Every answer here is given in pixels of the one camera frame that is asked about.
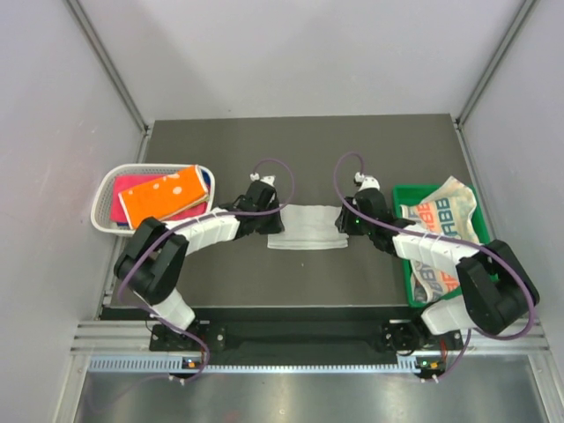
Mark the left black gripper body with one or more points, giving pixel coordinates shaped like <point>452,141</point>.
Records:
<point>268,225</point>

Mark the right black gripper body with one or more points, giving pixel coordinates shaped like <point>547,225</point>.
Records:
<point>353,223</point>

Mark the white waffle towel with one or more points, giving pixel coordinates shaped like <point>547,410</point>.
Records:
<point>308,227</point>

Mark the white letter print towel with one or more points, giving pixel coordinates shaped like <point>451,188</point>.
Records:
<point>447,209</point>

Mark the orange white patterned towel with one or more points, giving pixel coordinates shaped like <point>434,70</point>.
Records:
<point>163,198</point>

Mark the pink microfiber towel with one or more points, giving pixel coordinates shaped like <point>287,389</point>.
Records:
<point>121,198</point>

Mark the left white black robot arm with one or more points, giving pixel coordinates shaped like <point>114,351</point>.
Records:
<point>152,260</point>

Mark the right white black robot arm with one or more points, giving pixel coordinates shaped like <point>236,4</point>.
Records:
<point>495,289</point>

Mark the green plastic tray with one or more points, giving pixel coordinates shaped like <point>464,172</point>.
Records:
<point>480,220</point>

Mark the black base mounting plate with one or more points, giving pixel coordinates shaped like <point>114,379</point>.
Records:
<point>380,336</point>

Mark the white perforated basket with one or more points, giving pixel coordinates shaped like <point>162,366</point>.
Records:
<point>106,213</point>

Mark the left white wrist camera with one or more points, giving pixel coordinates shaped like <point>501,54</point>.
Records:
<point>267,179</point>

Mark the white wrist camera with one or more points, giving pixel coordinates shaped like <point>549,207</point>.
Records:
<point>364,181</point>
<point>267,179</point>

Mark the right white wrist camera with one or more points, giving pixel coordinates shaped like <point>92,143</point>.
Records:
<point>364,181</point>

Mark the white slotted cable duct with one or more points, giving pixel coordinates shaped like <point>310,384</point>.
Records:
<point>184,365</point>

